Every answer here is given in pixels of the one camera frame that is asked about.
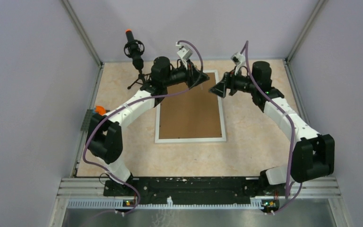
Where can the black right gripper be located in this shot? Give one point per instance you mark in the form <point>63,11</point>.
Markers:
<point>228,82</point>

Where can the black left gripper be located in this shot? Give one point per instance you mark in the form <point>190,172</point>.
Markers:
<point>193,74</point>

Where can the white picture frame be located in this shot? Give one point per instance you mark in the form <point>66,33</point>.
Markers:
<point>223,125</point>

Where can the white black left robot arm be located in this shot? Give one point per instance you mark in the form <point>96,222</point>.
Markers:
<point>105,131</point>

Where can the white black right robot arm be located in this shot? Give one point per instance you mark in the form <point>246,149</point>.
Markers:
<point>311,154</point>

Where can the black microphone tripod stand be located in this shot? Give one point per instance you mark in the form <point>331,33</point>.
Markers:
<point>141,79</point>

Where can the black microphone orange tip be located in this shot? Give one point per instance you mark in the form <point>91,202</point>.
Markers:
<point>134,49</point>

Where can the orange curved toy block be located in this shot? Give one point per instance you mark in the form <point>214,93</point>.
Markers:
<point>99,110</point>

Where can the grey lego baseplate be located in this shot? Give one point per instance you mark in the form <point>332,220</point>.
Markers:
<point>86,120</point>

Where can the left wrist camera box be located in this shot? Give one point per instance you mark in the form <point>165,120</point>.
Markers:
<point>184,53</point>

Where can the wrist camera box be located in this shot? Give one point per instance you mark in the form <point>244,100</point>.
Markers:
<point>239,60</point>
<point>184,53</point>

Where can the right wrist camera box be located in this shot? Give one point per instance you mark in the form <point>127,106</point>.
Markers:
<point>239,60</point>

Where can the brown frame backing board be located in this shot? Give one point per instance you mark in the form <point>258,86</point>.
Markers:
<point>191,112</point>

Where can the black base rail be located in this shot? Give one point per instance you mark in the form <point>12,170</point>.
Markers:
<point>194,190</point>

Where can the aluminium front rail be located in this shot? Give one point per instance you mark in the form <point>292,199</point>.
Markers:
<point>89,192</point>

